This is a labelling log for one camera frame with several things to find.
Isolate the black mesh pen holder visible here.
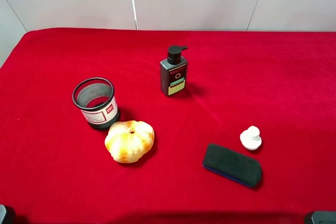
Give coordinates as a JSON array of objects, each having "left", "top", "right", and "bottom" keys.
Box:
[{"left": 72, "top": 77, "right": 120, "bottom": 131}]

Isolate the dark grey pump bottle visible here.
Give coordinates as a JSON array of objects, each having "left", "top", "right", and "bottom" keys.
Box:
[{"left": 160, "top": 45, "right": 188, "bottom": 97}]

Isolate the orange pumpkin-shaped bread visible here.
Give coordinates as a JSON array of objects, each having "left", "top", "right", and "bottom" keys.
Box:
[{"left": 104, "top": 120, "right": 155, "bottom": 164}]

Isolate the red velvet table cloth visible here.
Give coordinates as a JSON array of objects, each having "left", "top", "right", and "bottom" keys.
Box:
[{"left": 1, "top": 28, "right": 335, "bottom": 223}]

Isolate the small white duck figurine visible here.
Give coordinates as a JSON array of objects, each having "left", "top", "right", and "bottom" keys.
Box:
[{"left": 239, "top": 125, "right": 262, "bottom": 151}]

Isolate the black whiteboard eraser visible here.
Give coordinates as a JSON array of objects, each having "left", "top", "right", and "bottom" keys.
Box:
[{"left": 202, "top": 143, "right": 262, "bottom": 188}]

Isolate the black device bottom right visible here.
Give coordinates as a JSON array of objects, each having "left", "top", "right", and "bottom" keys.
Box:
[{"left": 304, "top": 211, "right": 336, "bottom": 224}]

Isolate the black device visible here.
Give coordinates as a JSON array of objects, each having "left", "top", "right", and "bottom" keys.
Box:
[
  {"left": 0, "top": 205, "right": 15, "bottom": 224},
  {"left": 304, "top": 211, "right": 336, "bottom": 224}
]

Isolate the black device bottom left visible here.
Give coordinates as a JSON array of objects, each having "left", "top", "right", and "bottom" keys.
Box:
[{"left": 0, "top": 205, "right": 15, "bottom": 224}]

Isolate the thin metal wall rod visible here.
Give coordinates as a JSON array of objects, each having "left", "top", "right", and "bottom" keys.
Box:
[{"left": 131, "top": 0, "right": 139, "bottom": 30}]

